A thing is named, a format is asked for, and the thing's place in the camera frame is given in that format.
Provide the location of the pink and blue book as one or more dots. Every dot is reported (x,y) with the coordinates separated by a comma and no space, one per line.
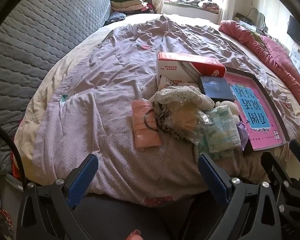
(252,105)

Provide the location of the black television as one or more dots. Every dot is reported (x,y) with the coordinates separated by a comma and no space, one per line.
(297,32)

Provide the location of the grey quilted headboard cover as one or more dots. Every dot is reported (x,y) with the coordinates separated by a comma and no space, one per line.
(40,42)

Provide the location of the white printed plastic bag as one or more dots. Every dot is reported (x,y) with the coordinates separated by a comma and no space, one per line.
(170,81)

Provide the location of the cream plush bear purple dress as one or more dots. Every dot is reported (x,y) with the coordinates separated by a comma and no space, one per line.
(225,105)

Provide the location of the red and white cardboard box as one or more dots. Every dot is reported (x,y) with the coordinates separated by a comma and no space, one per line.
(190,65)

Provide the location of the white table fan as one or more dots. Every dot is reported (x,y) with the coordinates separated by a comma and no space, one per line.
(261,20)

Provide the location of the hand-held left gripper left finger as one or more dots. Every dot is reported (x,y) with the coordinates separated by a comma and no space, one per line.
(82,180)

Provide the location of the green patterned cloth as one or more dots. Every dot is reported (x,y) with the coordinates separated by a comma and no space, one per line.
(257,37)

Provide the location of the large green tissue pack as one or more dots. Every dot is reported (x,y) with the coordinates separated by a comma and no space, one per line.
(222,130)

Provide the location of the leopard print scarf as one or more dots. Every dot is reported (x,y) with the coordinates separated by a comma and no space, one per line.
(165,127)

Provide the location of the dark blue box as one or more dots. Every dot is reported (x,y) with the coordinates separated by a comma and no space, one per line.
(215,88)

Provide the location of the clothes on window sill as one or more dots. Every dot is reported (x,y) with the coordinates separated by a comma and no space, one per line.
(207,5)

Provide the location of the dark floral pillow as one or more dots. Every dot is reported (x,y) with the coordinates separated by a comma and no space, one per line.
(115,18)

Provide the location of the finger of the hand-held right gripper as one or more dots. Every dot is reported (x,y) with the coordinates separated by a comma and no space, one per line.
(298,148)
(275,170)

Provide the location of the white floral cloth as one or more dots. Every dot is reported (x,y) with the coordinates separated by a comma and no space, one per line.
(185,95)

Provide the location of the lilac patterned bed sheet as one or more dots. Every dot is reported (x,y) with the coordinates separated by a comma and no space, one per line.
(102,130)

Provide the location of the stack of folded clothes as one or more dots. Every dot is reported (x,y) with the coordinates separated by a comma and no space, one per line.
(130,3)

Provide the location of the pink quilt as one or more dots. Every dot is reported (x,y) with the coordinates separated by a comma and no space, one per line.
(277,60)

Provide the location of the clear plastic bag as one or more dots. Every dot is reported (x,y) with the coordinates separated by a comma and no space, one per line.
(187,120)

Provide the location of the pink cloth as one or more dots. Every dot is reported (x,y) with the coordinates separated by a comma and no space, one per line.
(142,140)

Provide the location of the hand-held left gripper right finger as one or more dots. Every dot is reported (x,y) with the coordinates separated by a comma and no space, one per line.
(212,177)

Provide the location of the shallow black cardboard box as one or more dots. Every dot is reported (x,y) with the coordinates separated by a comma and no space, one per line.
(273,115)

